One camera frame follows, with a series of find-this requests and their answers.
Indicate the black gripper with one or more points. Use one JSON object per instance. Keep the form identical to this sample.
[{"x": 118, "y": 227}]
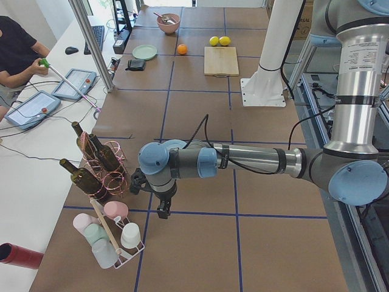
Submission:
[{"x": 164, "y": 194}]

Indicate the orange fruit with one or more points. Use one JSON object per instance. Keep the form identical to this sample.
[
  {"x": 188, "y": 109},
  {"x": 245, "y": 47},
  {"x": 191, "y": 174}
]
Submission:
[{"x": 182, "y": 49}]

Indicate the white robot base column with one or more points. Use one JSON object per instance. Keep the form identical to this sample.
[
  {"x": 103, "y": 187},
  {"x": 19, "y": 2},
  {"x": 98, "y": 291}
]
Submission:
[{"x": 265, "y": 87}]

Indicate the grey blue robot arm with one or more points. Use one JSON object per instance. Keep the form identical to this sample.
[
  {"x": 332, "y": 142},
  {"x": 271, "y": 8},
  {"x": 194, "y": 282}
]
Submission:
[{"x": 346, "y": 167}]

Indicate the light blue plate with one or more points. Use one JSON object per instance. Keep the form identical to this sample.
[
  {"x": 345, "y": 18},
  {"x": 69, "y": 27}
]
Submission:
[{"x": 174, "y": 144}]

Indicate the mint green plate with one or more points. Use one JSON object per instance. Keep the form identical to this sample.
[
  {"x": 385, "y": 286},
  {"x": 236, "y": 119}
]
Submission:
[{"x": 144, "y": 52}]

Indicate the white cup right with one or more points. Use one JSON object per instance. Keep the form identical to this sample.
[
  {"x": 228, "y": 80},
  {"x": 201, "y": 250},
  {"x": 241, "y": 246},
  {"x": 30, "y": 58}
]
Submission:
[{"x": 130, "y": 237}]

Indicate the pink cup top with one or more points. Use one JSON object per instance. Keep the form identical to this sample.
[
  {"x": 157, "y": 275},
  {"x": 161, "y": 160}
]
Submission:
[{"x": 115, "y": 209}]

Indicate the grey white cup bottom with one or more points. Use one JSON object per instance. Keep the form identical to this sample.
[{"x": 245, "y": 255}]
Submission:
[{"x": 104, "y": 253}]

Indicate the mint green cup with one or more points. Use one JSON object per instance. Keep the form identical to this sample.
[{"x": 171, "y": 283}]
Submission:
[{"x": 94, "y": 232}]

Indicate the dark wine bottle middle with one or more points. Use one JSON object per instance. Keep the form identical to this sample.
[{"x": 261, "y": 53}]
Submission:
[{"x": 107, "y": 157}]

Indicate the dark wine bottle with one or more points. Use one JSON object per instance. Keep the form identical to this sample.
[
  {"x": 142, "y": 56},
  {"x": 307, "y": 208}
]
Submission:
[
  {"x": 85, "y": 145},
  {"x": 107, "y": 157},
  {"x": 87, "y": 182}
]

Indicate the pale pink cup left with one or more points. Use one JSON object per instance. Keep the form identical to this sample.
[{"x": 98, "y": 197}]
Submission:
[{"x": 82, "y": 221}]

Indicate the dark wine bottle front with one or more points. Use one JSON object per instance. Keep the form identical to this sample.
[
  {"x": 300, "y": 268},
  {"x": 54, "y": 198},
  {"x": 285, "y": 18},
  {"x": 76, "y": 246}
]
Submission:
[{"x": 87, "y": 182}]

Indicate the dark wine bottle rear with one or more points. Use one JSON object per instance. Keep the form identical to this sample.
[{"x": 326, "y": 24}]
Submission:
[{"x": 85, "y": 145}]

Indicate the dark folded cloth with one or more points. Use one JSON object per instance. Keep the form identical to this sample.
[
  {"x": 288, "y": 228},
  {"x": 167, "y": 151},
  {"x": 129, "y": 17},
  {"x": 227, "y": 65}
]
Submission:
[{"x": 136, "y": 65}]

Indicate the far teach pendant tablet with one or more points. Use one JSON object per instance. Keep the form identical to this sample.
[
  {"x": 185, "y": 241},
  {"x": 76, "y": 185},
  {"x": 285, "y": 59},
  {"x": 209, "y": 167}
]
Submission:
[{"x": 83, "y": 80}]

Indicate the teach pendant tablet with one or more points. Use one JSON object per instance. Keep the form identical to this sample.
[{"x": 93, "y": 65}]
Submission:
[
  {"x": 83, "y": 80},
  {"x": 31, "y": 112}
]

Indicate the wooden cutting board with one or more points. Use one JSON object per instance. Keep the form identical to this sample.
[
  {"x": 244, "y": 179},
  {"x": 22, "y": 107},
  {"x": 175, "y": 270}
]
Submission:
[{"x": 220, "y": 61}]

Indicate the red cylinder tube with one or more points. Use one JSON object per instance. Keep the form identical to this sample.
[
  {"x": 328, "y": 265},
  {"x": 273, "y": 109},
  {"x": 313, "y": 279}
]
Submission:
[{"x": 19, "y": 256}]

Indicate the near teach pendant tablet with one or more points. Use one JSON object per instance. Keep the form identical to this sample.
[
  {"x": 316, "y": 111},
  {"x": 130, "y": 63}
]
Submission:
[{"x": 31, "y": 112}]

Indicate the left yellow lemon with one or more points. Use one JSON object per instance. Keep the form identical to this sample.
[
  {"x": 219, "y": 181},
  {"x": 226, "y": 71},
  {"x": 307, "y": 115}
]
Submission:
[{"x": 214, "y": 41}]

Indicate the yellow lemon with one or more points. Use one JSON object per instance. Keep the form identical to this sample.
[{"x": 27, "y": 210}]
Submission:
[
  {"x": 214, "y": 41},
  {"x": 224, "y": 41}
]

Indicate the right yellow lemon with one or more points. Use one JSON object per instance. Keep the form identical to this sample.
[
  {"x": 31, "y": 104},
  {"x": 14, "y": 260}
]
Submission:
[{"x": 224, "y": 41}]

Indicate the pink bowl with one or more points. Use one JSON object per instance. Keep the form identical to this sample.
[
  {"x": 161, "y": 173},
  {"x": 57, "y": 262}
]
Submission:
[{"x": 166, "y": 27}]

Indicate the black computer mouse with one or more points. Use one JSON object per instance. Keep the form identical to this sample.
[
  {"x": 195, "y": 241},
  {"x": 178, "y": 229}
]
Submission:
[{"x": 70, "y": 50}]

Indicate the black keyboard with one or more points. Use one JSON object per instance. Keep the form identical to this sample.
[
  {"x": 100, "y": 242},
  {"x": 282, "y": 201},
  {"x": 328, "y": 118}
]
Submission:
[{"x": 99, "y": 34}]

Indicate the metal ice scoop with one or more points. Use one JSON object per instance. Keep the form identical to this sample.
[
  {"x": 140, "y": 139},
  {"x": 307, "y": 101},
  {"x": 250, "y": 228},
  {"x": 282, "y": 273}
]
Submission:
[{"x": 166, "y": 19}]

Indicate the person in black shirt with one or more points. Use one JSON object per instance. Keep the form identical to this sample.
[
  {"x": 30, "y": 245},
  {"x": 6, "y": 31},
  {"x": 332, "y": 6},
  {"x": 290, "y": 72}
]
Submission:
[{"x": 20, "y": 56}]

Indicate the cardboard box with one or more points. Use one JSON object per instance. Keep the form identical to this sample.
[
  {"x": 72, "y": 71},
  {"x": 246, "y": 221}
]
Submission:
[{"x": 304, "y": 25}]

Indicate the white wire cup rack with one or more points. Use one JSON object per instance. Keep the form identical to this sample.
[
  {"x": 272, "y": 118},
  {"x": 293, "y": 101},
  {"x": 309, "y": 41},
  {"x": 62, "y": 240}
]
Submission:
[{"x": 127, "y": 254}]

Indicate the wooden rack handle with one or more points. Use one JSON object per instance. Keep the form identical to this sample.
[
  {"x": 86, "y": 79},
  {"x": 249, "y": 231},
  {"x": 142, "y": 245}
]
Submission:
[{"x": 100, "y": 215}]

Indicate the copper wire bottle rack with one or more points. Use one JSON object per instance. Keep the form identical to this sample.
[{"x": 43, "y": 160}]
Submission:
[{"x": 116, "y": 186}]

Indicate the green handled grabber stick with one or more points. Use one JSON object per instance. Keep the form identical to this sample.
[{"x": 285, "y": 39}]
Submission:
[{"x": 45, "y": 63}]

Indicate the aluminium frame post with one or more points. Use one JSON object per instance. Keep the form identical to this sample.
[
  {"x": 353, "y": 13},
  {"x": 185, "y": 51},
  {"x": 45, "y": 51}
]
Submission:
[{"x": 81, "y": 16}]

